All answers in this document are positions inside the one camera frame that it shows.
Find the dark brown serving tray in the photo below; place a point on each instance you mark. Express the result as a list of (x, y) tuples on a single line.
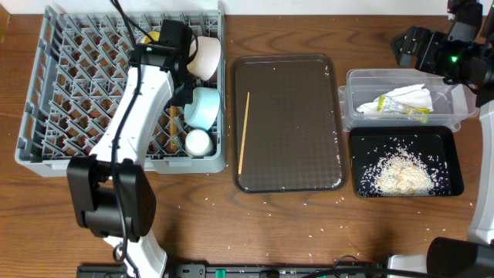
[(294, 139)]

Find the yellow plate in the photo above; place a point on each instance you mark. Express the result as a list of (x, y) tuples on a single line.
[(150, 37)]

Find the wrapper and napkin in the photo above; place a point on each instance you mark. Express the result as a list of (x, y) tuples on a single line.
[(413, 102)]

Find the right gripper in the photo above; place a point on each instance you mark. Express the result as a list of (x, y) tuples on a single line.
[(434, 42)]

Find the light blue bowl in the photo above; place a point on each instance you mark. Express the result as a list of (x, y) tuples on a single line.
[(203, 110)]

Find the black waste tray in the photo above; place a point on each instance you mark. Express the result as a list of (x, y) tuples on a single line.
[(366, 143)]

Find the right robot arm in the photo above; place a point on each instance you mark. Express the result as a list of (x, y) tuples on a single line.
[(461, 56)]

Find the grey dishwasher rack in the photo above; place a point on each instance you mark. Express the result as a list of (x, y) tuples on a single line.
[(78, 77)]

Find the rice and food scraps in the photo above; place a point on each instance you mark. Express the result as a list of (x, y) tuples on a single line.
[(401, 172)]

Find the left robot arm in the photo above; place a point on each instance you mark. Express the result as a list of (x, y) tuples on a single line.
[(110, 192)]

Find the white paper cup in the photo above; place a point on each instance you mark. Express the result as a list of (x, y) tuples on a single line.
[(198, 144)]

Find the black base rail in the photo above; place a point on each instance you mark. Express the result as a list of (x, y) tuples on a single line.
[(202, 271)]

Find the wooden chopstick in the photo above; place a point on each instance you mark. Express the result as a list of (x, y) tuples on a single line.
[(174, 146), (244, 129)]

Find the clear plastic bin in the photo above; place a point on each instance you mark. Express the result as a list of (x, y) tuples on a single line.
[(451, 103)]

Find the white pink bowl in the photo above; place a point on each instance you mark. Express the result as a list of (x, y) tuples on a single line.
[(205, 55)]

